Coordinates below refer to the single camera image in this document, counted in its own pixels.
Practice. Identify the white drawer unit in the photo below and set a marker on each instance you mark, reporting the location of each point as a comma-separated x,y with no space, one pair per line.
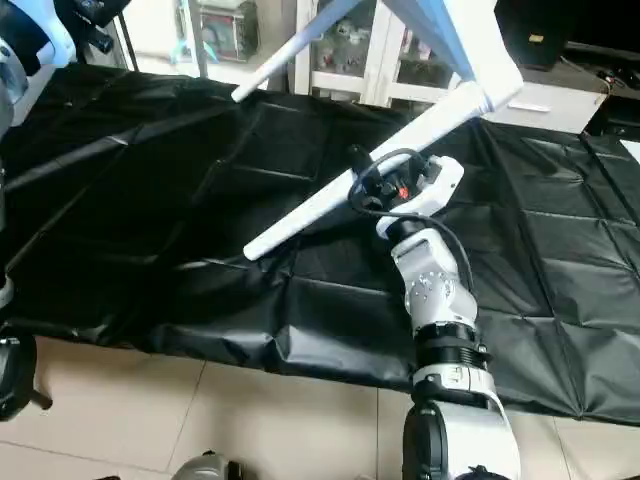
545,105

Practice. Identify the white plastic table leg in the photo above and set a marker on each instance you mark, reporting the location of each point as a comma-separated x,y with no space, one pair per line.
290,50
340,195

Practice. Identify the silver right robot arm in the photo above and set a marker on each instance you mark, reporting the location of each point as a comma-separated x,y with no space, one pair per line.
435,290

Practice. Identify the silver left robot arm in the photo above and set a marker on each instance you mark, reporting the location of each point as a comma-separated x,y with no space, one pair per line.
10,90

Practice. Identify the black metal bench leg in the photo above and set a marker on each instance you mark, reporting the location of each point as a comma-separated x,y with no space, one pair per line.
35,398

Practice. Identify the dark grey floor object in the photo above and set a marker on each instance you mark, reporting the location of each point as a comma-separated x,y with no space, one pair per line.
205,468

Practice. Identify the black work mat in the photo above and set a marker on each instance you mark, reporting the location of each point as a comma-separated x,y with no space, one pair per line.
200,200

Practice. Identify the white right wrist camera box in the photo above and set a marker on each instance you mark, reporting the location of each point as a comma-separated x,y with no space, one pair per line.
445,185

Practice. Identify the white glass-door cabinet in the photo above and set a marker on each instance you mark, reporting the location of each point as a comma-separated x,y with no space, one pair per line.
350,60

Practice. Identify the blue grey floor appliance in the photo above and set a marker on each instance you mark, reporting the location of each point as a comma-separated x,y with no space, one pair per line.
225,30

